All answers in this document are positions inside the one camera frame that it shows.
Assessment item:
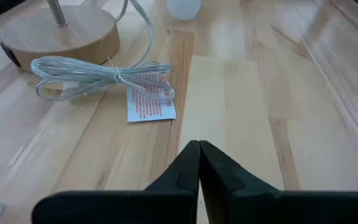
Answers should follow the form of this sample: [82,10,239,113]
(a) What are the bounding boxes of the white lightbulb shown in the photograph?
[167,0,203,21]

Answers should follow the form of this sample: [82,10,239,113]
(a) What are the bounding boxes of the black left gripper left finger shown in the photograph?
[31,139,201,224]

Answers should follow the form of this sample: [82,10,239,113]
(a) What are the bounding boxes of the clear bundled lamp cord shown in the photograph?
[30,0,176,103]

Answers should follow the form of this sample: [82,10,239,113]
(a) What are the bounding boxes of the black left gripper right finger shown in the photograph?
[199,139,358,224]

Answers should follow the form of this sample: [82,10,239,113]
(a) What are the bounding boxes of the wooden base table lamp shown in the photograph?
[0,0,121,73]

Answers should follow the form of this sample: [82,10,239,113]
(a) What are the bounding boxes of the white red-print warning tag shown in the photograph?
[126,72,178,123]

